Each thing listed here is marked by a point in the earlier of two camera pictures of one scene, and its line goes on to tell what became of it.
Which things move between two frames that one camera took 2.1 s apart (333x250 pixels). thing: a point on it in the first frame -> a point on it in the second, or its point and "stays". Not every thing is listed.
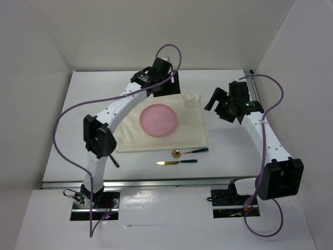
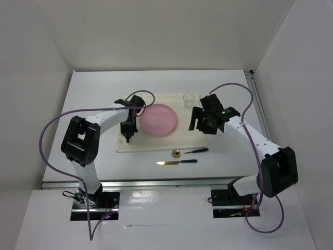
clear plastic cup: x=189 y=99 stays
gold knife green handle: x=170 y=162 stays
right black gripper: x=220 y=95 -> x=196 y=112
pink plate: x=158 y=120 stays
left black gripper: x=173 y=89 -> x=130 y=132
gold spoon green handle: x=177 y=153 stays
